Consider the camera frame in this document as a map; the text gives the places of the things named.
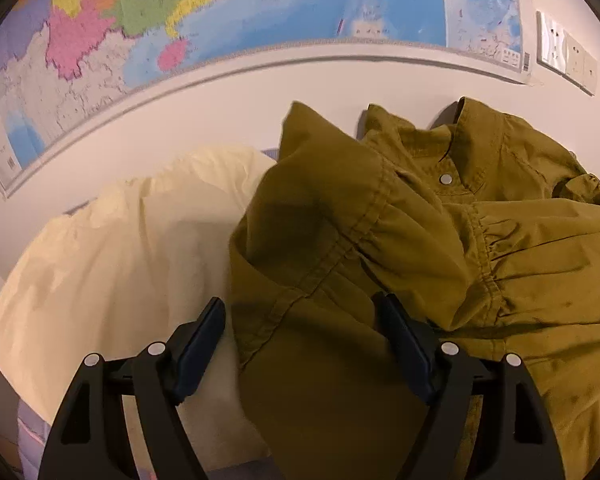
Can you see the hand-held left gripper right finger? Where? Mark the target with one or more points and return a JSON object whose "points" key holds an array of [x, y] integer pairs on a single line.
{"points": [[410, 345]]}

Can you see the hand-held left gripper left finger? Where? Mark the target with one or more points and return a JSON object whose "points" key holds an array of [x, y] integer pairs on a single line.
{"points": [[200, 345]]}

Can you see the olive green jacket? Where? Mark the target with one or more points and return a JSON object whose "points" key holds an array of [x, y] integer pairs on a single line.
{"points": [[355, 210]]}

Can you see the cream puffy cloth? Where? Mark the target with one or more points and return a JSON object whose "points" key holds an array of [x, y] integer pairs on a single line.
{"points": [[130, 260]]}

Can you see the purple plaid bed sheet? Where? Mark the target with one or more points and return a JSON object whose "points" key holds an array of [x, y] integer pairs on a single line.
{"points": [[30, 440]]}

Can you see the white wall switch plate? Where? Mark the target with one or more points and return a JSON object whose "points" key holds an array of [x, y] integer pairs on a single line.
{"points": [[590, 74]]}

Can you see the white wall socket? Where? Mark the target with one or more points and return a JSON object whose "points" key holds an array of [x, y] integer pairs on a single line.
{"points": [[551, 42], [575, 60]]}

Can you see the colourful wall map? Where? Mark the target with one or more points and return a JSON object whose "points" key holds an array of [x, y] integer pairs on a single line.
{"points": [[230, 10]]}

